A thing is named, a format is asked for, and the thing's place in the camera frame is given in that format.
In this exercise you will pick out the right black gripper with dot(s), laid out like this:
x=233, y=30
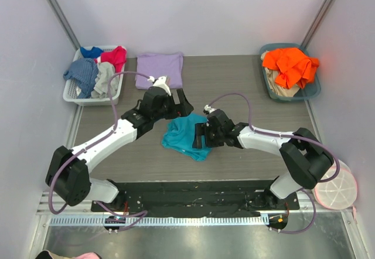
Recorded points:
x=207, y=135

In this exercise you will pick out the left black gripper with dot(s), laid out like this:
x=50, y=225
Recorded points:
x=174, y=105

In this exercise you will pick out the teal t shirt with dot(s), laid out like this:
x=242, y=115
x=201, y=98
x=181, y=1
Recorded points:
x=180, y=135

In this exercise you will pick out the orange t shirt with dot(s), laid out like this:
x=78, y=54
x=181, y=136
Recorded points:
x=290, y=67

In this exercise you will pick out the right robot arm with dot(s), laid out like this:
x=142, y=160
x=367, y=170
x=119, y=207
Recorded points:
x=305, y=158

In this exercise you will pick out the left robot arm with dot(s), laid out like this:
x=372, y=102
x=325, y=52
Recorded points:
x=69, y=170

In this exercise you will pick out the folded lavender t shirt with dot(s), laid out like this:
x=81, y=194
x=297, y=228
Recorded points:
x=157, y=65

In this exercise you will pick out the red t shirt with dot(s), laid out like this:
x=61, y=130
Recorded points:
x=116, y=57

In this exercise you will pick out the grey t shirt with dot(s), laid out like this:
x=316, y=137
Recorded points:
x=101, y=89

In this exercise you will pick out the white plastic basket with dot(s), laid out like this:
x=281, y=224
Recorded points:
x=70, y=90

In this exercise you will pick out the royal blue t shirt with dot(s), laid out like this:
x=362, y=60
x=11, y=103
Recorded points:
x=92, y=53

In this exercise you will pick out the blue checked shirt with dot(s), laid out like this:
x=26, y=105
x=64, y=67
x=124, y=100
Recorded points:
x=84, y=72

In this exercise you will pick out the teal plastic basket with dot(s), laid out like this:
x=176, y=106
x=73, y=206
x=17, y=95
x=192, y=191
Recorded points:
x=312, y=90

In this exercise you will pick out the white round mesh hamper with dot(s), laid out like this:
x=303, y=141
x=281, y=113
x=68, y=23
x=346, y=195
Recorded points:
x=339, y=193

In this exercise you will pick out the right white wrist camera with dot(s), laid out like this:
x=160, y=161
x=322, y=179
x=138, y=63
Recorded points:
x=208, y=109

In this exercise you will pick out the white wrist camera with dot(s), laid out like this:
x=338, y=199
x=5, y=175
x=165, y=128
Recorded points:
x=208, y=109
x=161, y=82

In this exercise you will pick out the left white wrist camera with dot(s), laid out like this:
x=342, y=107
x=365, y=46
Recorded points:
x=161, y=82

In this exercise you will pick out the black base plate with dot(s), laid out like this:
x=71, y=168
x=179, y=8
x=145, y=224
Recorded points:
x=221, y=198

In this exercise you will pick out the slotted cable duct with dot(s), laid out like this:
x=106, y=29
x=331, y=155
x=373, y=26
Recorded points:
x=111, y=221

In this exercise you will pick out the left aluminium corner post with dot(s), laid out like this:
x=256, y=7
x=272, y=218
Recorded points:
x=57, y=10

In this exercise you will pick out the aluminium corner post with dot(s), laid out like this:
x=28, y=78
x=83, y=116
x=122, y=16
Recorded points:
x=318, y=20
x=57, y=10

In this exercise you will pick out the right aluminium corner post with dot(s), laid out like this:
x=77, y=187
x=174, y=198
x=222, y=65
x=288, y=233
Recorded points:
x=318, y=20

